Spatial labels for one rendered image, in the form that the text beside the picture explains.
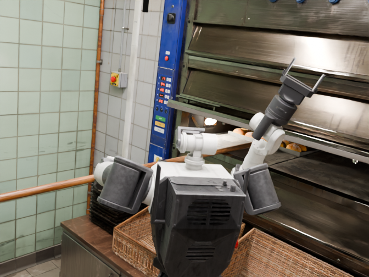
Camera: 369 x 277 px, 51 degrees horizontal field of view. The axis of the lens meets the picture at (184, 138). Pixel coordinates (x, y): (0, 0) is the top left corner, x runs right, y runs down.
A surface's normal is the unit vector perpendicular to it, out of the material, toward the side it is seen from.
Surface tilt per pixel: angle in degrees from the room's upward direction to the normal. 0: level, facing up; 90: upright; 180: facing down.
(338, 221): 70
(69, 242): 91
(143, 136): 90
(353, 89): 90
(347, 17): 90
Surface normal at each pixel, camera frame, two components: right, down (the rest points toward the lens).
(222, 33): -0.61, -0.25
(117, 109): -0.67, 0.10
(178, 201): 0.23, 0.27
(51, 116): 0.73, 0.25
